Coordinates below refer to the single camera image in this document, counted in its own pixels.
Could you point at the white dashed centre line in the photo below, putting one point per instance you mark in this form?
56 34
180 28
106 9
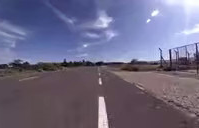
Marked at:
102 111

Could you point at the grey asphalt road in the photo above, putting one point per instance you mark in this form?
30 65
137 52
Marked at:
53 100

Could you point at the pale gravel roadside strip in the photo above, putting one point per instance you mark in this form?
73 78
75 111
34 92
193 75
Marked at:
177 88

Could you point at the distant row of trees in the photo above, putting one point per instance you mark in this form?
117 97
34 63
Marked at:
80 63

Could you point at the white road edge line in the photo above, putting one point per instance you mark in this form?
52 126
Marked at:
28 78

